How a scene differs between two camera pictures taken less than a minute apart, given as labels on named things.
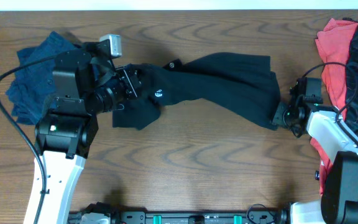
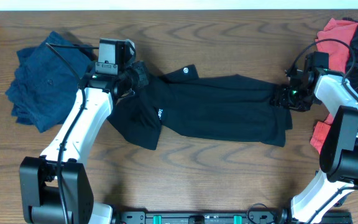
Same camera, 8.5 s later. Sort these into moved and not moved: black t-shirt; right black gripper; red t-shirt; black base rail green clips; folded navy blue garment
Moved: black t-shirt; right black gripper
Not moved: folded navy blue garment; red t-shirt; black base rail green clips
